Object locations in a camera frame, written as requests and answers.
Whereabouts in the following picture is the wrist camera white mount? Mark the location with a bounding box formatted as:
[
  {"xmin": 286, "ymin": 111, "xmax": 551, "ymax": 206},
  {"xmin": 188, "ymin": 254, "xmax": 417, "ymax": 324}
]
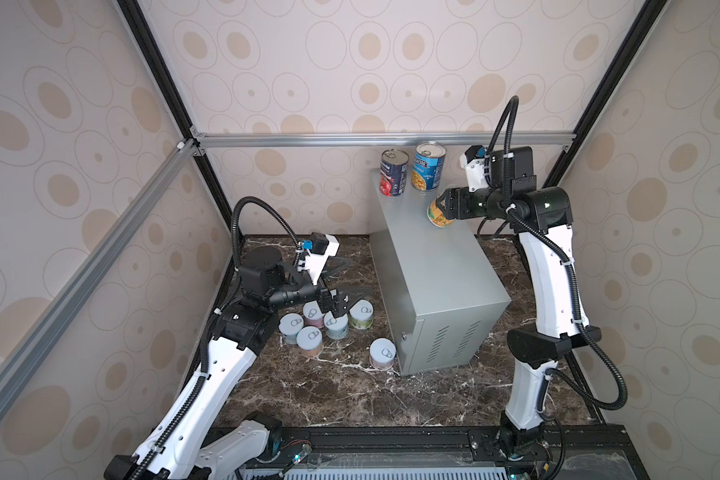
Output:
[
  {"xmin": 459, "ymin": 145, "xmax": 492, "ymax": 192},
  {"xmin": 297, "ymin": 232, "xmax": 339, "ymax": 285}
]

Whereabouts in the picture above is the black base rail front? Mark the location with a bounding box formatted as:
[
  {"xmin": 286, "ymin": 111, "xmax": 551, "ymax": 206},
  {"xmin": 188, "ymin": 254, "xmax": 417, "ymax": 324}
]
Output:
[{"xmin": 133, "ymin": 423, "xmax": 637, "ymax": 480}]

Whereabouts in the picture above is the pink label can front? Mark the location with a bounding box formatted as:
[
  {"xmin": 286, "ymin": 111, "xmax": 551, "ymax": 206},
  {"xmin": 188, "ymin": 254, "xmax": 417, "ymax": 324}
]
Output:
[{"xmin": 369, "ymin": 338, "xmax": 397, "ymax": 371}]

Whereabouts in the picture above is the dark blue red soup can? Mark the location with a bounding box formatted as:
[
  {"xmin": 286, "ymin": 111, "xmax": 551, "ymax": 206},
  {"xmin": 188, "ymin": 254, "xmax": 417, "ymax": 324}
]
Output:
[{"xmin": 379, "ymin": 149, "xmax": 409, "ymax": 197}]

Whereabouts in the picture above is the pink label can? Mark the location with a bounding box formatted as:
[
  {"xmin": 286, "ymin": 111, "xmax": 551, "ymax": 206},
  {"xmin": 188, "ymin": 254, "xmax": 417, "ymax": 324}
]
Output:
[
  {"xmin": 302, "ymin": 301, "xmax": 325, "ymax": 329},
  {"xmin": 369, "ymin": 338, "xmax": 397, "ymax": 371}
]

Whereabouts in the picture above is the black corner frame post right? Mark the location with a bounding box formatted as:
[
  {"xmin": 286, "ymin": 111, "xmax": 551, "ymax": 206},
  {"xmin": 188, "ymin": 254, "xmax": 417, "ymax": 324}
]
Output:
[{"xmin": 544, "ymin": 0, "xmax": 667, "ymax": 187}]

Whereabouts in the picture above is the green label can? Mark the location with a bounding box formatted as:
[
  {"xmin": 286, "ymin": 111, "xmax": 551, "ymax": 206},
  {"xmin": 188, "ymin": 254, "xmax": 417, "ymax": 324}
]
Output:
[{"xmin": 349, "ymin": 299, "xmax": 374, "ymax": 330}]

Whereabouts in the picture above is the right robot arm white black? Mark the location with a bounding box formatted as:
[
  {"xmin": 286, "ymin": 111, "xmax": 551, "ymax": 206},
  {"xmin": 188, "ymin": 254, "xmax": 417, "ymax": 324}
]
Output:
[{"xmin": 435, "ymin": 146, "xmax": 589, "ymax": 458}]

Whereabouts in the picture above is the black corner frame post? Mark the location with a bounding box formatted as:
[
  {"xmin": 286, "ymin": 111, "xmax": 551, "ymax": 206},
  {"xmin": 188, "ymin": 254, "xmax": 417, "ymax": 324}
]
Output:
[
  {"xmin": 544, "ymin": 0, "xmax": 667, "ymax": 187},
  {"xmin": 116, "ymin": 0, "xmax": 232, "ymax": 228}
]

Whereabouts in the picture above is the yellow label can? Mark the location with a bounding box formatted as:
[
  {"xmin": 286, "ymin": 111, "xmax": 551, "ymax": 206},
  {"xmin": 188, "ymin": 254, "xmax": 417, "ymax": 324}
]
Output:
[{"xmin": 427, "ymin": 200, "xmax": 453, "ymax": 228}]

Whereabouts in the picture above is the peach label can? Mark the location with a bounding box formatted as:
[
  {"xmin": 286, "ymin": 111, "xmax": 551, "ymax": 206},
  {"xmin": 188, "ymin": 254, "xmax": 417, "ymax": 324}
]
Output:
[{"xmin": 297, "ymin": 326, "xmax": 323, "ymax": 358}]

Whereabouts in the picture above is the teal label can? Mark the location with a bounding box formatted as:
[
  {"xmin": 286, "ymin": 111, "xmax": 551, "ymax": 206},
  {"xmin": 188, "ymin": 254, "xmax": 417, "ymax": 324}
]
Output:
[{"xmin": 323, "ymin": 312, "xmax": 349, "ymax": 340}]

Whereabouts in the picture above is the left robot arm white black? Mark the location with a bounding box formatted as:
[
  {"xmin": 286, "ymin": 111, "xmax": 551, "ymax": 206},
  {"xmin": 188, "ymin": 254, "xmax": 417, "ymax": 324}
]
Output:
[{"xmin": 104, "ymin": 233, "xmax": 365, "ymax": 479}]

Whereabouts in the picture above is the white lid can left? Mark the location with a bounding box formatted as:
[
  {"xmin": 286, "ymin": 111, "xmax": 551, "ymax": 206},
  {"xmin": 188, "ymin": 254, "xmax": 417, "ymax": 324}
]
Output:
[{"xmin": 279, "ymin": 313, "xmax": 304, "ymax": 345}]

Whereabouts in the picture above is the blue progresso soup can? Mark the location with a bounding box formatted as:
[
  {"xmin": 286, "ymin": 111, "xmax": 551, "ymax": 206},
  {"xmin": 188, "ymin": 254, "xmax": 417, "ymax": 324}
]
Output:
[{"xmin": 411, "ymin": 141, "xmax": 447, "ymax": 191}]

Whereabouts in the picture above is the pink label can back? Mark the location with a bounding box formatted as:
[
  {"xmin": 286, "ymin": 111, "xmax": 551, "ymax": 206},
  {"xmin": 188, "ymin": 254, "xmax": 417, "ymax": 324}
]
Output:
[{"xmin": 302, "ymin": 301, "xmax": 325, "ymax": 329}]

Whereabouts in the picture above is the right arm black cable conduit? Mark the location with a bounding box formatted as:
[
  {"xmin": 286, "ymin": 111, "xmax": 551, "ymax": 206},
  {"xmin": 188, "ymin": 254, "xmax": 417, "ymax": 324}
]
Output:
[{"xmin": 476, "ymin": 95, "xmax": 629, "ymax": 480}]

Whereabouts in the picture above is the horizontal aluminium rail back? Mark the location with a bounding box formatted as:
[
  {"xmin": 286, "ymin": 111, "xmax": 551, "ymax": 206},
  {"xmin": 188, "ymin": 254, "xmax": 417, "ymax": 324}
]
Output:
[{"xmin": 190, "ymin": 125, "xmax": 577, "ymax": 157}]

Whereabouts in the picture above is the diagonal aluminium rail left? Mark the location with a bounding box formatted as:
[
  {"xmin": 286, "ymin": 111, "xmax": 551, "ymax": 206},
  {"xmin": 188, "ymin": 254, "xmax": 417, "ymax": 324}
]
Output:
[{"xmin": 0, "ymin": 138, "xmax": 199, "ymax": 422}]

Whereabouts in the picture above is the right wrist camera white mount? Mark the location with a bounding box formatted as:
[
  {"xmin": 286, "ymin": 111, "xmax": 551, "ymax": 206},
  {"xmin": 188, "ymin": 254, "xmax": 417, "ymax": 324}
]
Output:
[{"xmin": 459, "ymin": 145, "xmax": 492, "ymax": 192}]

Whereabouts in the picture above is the black corner frame post left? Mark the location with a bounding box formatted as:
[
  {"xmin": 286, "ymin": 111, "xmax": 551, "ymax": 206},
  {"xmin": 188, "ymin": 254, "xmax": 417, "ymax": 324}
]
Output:
[{"xmin": 116, "ymin": 0, "xmax": 232, "ymax": 228}]

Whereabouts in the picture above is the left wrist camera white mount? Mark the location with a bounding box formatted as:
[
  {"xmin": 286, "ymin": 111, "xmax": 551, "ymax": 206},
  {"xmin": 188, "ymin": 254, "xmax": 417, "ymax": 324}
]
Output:
[{"xmin": 297, "ymin": 232, "xmax": 339, "ymax": 285}]

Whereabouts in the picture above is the grey metal cabinet box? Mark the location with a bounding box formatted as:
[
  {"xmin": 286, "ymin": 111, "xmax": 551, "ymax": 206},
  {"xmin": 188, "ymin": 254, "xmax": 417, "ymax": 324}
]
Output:
[{"xmin": 368, "ymin": 171, "xmax": 511, "ymax": 376}]

